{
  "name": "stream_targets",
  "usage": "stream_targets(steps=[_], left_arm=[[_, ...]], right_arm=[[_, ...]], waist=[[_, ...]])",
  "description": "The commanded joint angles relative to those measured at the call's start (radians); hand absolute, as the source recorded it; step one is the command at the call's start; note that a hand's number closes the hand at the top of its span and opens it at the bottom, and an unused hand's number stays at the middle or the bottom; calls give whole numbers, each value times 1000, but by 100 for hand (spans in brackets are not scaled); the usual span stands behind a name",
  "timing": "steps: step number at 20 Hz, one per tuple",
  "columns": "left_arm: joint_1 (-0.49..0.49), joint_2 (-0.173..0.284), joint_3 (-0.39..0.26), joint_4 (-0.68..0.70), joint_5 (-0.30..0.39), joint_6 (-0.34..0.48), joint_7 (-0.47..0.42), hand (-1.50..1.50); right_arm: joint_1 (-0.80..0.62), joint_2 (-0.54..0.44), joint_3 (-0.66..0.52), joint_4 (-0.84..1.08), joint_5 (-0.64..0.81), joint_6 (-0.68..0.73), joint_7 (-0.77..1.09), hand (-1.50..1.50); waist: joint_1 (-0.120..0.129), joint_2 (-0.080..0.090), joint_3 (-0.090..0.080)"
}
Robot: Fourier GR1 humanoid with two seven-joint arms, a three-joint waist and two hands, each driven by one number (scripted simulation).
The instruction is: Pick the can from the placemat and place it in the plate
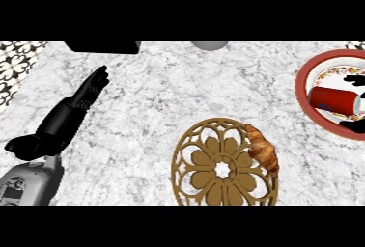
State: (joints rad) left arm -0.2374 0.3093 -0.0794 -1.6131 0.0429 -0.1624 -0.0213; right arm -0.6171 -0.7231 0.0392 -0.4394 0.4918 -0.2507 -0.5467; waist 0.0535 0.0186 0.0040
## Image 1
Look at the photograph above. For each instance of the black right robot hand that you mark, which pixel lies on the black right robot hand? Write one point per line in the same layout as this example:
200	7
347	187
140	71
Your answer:
356	127

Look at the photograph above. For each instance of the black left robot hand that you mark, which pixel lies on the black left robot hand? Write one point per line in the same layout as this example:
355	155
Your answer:
61	125

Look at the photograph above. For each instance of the red can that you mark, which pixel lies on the red can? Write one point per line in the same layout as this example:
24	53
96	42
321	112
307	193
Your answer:
333	99

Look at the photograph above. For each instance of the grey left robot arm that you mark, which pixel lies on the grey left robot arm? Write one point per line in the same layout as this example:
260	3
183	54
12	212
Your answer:
30	183

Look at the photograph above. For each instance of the red rimmed floral plate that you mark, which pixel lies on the red rimmed floral plate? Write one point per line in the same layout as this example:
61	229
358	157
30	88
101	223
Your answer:
303	96

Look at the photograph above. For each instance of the brown ornate round placemat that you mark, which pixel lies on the brown ornate round placemat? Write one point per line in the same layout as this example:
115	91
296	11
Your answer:
208	160

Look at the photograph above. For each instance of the brown croissant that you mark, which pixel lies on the brown croissant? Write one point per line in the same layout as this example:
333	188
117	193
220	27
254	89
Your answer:
262	151

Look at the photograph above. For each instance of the black appliance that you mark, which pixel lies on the black appliance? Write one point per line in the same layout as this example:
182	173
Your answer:
102	47

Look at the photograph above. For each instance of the grey round object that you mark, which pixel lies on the grey round object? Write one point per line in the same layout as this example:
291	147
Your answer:
210	45

